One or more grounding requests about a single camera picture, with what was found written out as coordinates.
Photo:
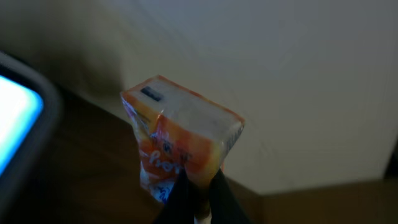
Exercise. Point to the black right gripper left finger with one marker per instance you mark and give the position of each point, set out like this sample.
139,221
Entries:
180,206

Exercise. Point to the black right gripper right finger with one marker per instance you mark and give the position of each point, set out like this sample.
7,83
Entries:
225,209

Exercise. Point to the orange tissue pack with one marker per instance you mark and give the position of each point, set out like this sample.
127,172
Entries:
177,130

